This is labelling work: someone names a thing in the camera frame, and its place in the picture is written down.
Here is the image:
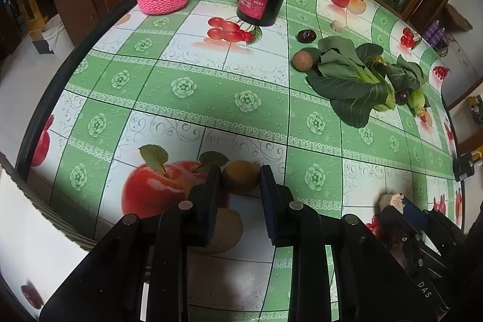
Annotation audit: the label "white bucket on floor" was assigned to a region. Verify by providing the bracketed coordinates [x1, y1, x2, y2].
[32, 14, 75, 58]

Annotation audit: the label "small pale piece on table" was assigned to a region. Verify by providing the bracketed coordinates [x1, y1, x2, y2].
[331, 20, 345, 33]

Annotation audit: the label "green fruit tablecloth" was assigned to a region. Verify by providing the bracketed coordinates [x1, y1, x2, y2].
[29, 0, 462, 239]

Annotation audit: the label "black cup red label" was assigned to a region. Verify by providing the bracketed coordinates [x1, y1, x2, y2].
[237, 0, 284, 27]

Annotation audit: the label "dark red fruit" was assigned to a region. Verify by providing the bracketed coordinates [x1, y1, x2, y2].
[21, 284, 44, 310]

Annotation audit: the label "black clamp device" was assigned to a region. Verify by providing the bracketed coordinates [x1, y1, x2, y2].
[453, 150, 482, 181]

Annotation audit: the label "brown kiwi fruit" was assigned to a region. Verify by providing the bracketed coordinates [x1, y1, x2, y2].
[291, 50, 314, 73]

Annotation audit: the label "tan round fruit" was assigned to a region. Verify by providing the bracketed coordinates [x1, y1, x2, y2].
[223, 160, 260, 194]

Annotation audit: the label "white tray striped rim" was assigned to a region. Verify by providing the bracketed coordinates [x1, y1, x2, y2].
[1, 155, 97, 321]

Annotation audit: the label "purple bottles on shelf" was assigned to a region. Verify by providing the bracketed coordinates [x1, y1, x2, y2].
[422, 20, 445, 47]

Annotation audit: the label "green leafy bok choy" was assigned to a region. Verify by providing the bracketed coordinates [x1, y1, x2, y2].
[304, 36, 396, 128]

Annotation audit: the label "dark purple mangosteen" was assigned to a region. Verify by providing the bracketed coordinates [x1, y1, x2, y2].
[296, 29, 317, 43]

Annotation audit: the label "dark fruit near corn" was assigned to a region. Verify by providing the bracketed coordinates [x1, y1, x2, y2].
[395, 91, 409, 105]

